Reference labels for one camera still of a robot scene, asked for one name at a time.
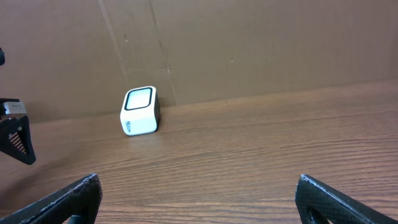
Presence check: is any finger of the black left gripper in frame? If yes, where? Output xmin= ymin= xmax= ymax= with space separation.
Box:
xmin=1 ymin=115 xmax=36 ymax=165

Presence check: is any white barcode scanner stand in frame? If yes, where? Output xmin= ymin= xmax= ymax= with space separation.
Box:
xmin=119 ymin=86 xmax=160 ymax=136

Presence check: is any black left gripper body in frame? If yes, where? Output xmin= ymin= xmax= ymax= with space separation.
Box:
xmin=0 ymin=98 xmax=19 ymax=117

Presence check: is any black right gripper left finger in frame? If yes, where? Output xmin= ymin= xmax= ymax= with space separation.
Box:
xmin=1 ymin=174 xmax=102 ymax=224

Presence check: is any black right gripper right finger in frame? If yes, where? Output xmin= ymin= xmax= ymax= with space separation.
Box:
xmin=295 ymin=174 xmax=397 ymax=224

